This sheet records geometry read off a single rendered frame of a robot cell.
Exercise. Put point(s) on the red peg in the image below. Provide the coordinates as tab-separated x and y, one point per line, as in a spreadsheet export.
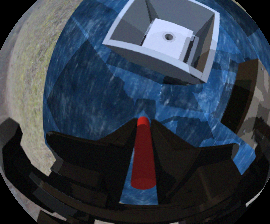
143	167

